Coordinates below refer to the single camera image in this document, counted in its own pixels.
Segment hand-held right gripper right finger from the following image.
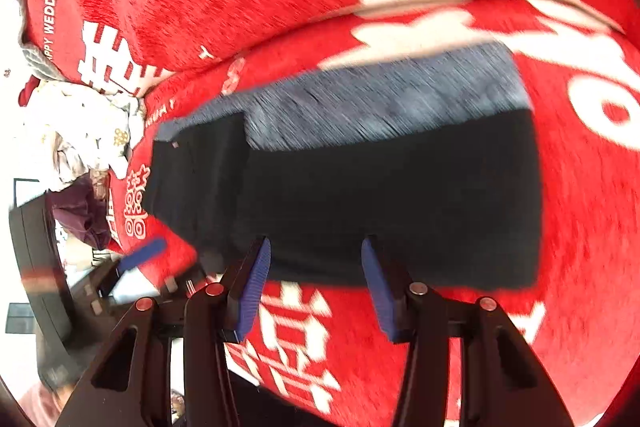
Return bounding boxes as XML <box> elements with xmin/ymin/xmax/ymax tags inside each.
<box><xmin>360</xmin><ymin>234</ymin><xmax>576</xmax><ymax>427</ymax></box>

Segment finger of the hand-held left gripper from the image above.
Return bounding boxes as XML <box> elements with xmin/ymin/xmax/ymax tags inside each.
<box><xmin>119</xmin><ymin>236</ymin><xmax>168</xmax><ymax>274</ymax></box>

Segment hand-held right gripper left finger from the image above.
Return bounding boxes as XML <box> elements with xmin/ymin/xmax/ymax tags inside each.
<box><xmin>55</xmin><ymin>234</ymin><xmax>273</xmax><ymax>427</ymax></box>

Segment black pants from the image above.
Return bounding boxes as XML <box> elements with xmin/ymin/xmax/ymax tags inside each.
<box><xmin>142</xmin><ymin>109</ymin><xmax>545</xmax><ymax>292</ymax></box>

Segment person's left forearm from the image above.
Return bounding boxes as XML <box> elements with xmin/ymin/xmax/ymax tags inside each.
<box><xmin>21</xmin><ymin>381</ymin><xmax>76</xmax><ymax>425</ymax></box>

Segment dark purple cloth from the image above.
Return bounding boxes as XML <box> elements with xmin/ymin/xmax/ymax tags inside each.
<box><xmin>50</xmin><ymin>177</ymin><xmax>112</xmax><ymax>249</ymax></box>

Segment white floral cloth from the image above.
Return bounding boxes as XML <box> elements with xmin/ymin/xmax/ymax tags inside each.
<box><xmin>22</xmin><ymin>82</ymin><xmax>147</xmax><ymax>190</ymax></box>

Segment grey floral cloth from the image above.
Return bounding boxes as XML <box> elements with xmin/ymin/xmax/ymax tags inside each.
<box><xmin>155</xmin><ymin>41</ymin><xmax>532</xmax><ymax>154</ymax></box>

